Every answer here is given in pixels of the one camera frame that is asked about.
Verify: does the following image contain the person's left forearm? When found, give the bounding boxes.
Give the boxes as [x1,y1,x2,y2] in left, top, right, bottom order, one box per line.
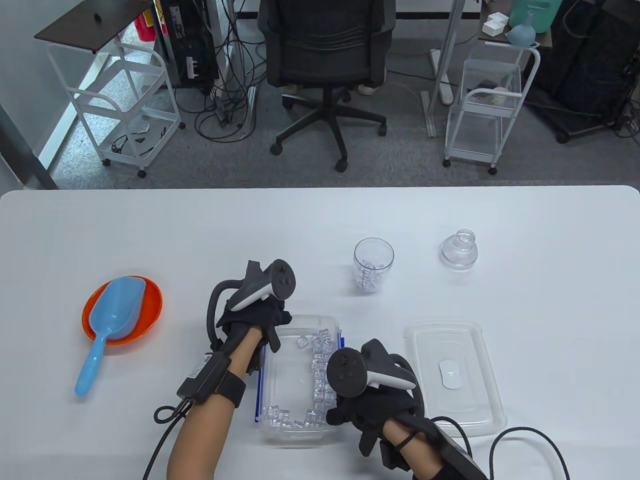
[166,325,267,480]

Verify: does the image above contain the white desk leg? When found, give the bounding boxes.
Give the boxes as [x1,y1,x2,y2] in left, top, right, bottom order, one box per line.
[431,0,476,93]

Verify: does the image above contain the tangle of black floor cables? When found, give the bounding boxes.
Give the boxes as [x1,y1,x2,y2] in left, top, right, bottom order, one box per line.
[172,0,273,144]

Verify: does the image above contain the red canister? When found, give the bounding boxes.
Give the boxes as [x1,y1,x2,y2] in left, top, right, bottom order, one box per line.
[134,9,157,44]

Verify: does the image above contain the person's right forearm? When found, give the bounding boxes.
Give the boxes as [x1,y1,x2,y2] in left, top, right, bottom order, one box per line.
[384,417,447,480]

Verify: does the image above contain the orange bowl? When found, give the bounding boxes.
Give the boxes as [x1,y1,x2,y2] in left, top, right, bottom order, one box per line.
[81,275,164,347]

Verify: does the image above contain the clear plastic shaker cup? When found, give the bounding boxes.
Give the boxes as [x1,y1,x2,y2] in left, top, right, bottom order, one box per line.
[353,237,395,295]

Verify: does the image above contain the black wrist device cable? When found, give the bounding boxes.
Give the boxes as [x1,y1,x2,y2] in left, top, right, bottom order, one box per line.
[142,400,197,480]
[429,416,571,480]

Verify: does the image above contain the blue plastic scoop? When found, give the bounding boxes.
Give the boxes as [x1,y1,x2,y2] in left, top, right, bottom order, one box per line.
[74,276,147,399]

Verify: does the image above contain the black computer tower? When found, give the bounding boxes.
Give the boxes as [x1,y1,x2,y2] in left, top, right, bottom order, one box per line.
[154,0,222,97]

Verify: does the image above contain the white wire cart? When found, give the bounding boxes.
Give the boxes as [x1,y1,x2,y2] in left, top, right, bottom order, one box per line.
[442,41,542,176]
[47,37,187,180]

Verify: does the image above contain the white power strip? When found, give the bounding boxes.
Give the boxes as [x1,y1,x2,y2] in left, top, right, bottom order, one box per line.
[429,48,454,106]

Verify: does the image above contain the dark wooden side table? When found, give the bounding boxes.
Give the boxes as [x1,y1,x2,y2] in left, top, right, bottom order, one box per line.
[33,0,157,55]

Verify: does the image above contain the teal plastic container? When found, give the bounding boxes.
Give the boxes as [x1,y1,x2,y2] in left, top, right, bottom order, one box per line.
[508,0,557,35]

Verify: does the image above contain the aluminium rail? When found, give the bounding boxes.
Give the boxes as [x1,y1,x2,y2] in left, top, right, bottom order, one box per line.
[420,90,437,139]
[239,85,258,141]

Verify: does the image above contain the person's left hand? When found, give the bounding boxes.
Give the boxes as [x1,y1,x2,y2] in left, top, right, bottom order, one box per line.
[216,295,293,354]

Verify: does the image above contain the clear container lid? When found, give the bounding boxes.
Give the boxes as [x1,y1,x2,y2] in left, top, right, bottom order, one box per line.
[403,318,508,437]

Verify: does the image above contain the black strapped wrist device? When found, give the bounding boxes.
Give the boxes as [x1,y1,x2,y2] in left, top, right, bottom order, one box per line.
[176,351,247,409]
[424,417,489,480]

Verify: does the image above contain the clear plastic shaker lid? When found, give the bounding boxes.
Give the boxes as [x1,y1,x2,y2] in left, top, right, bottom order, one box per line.
[439,228,480,272]

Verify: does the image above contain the blue-grey funnel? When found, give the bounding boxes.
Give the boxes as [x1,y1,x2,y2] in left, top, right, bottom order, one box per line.
[504,10,541,49]

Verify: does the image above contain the person's right hand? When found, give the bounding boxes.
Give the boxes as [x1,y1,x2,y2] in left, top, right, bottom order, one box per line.
[326,387,427,457]

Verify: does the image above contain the hand grey controller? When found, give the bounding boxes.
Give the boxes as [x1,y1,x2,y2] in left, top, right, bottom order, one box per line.
[206,258,298,347]
[326,339,419,399]

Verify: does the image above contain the black office chair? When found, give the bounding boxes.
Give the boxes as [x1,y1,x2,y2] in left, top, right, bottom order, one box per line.
[257,0,399,174]

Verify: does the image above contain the black cables in cart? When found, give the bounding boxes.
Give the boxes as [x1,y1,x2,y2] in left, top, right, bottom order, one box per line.
[109,124,169,157]

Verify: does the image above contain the black equipment on stand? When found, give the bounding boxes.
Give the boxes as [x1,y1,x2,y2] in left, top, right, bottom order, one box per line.
[529,0,640,145]

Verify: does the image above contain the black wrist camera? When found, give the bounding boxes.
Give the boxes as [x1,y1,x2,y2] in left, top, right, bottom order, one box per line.
[378,436,404,471]

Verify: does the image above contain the brown wooden table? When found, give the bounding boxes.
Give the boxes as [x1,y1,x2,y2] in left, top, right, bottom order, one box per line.
[477,0,554,49]

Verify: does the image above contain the clear container with blue clips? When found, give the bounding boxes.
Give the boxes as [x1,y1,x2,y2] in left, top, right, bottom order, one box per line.
[255,314,346,446]

